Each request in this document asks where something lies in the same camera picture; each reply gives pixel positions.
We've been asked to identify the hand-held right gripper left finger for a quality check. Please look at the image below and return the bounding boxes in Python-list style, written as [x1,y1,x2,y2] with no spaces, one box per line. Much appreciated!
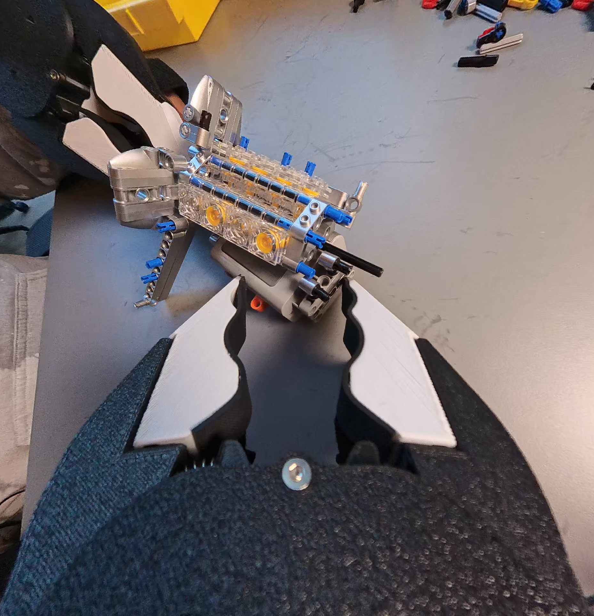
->
[133,278,252,454]

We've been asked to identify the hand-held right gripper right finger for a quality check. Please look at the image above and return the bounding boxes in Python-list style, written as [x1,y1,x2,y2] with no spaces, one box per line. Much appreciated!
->
[335,279,459,459]

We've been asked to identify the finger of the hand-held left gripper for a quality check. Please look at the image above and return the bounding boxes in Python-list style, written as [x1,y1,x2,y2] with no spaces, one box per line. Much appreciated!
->
[88,43,194,147]
[61,116,148,179]

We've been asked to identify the toy brick engine model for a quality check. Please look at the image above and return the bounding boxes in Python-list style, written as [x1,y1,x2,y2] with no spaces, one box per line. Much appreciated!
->
[107,75,384,323]

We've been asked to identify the grey desk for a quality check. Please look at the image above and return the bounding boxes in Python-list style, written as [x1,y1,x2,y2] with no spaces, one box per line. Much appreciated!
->
[23,0,594,597]

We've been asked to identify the large yellow plastic bin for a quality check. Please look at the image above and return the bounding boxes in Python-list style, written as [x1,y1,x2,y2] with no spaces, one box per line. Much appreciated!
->
[95,0,222,52]

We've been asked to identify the person's grey printed clothing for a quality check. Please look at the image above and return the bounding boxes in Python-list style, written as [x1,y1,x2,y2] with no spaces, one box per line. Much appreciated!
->
[0,255,53,501]

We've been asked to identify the pile of coloured brick parts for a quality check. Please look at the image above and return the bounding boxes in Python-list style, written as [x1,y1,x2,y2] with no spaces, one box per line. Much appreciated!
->
[350,0,594,70]

